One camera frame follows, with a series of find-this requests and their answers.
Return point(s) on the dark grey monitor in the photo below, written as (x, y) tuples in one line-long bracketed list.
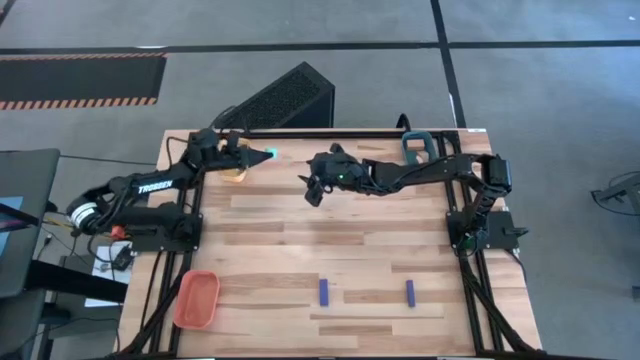
[(30, 210)]

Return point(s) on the black perforated computer tower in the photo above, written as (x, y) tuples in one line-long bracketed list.
[(280, 97)]

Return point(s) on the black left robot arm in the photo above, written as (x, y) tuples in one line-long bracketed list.
[(155, 186)]

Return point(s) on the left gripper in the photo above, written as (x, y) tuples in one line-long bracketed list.
[(215, 152)]

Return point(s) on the small black device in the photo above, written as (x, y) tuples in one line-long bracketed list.
[(121, 259)]

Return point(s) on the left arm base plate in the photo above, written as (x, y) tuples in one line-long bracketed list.
[(150, 244)]

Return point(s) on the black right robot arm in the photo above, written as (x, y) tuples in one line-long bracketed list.
[(440, 167)]

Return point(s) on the teal plastic basket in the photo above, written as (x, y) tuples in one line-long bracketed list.
[(406, 147)]

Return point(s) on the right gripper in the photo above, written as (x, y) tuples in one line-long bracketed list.
[(340, 170)]

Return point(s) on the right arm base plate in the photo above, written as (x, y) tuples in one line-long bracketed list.
[(500, 235)]

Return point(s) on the black hazard-striped floor mat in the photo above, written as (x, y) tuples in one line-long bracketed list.
[(80, 77)]

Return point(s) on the white paper sheets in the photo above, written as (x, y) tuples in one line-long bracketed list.
[(100, 252)]

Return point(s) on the orange plastic basket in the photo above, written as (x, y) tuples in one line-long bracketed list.
[(196, 300)]

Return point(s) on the turquoise triangle block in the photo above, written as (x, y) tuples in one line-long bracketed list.
[(274, 151)]

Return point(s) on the black aluminium table frame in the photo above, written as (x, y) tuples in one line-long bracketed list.
[(350, 135)]

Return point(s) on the yellow plastic basket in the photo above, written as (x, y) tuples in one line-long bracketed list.
[(235, 175)]

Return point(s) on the black desk base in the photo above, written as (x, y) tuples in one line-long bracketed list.
[(75, 282)]

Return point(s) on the orange connector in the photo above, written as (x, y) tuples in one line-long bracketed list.
[(118, 232)]

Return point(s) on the blue rectangular block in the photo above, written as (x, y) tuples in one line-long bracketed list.
[(324, 292), (410, 293)]

